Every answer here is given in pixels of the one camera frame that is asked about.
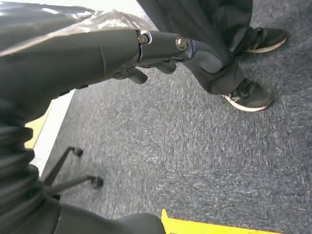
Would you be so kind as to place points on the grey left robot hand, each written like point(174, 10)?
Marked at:
point(60, 58)

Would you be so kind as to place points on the person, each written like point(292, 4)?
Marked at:
point(207, 19)

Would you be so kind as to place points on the black castor chair base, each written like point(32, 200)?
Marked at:
point(70, 183)

